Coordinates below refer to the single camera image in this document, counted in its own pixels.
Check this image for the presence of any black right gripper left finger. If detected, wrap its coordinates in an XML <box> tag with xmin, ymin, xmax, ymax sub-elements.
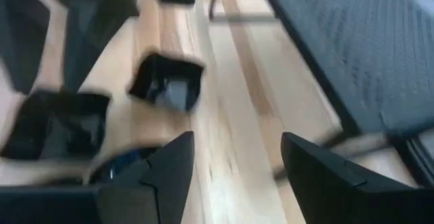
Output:
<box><xmin>98</xmin><ymin>131</ymin><xmax>196</xmax><ymax>224</ymax></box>

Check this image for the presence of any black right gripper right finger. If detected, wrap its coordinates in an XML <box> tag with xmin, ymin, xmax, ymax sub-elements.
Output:
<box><xmin>280</xmin><ymin>132</ymin><xmax>367</xmax><ymax>224</ymax></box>

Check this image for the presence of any black perforated metal shelf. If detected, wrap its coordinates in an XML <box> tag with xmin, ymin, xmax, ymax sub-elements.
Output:
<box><xmin>207</xmin><ymin>0</ymin><xmax>434</xmax><ymax>188</ymax></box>

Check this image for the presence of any black leaf-shaped mini plate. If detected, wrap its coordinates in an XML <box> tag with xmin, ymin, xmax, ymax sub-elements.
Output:
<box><xmin>87</xmin><ymin>145</ymin><xmax>160</xmax><ymax>184</ymax></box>

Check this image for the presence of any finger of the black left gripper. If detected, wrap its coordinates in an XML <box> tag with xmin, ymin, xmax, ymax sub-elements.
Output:
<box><xmin>0</xmin><ymin>0</ymin><xmax>51</xmax><ymax>95</ymax></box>
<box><xmin>57</xmin><ymin>0</ymin><xmax>140</xmax><ymax>92</ymax></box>

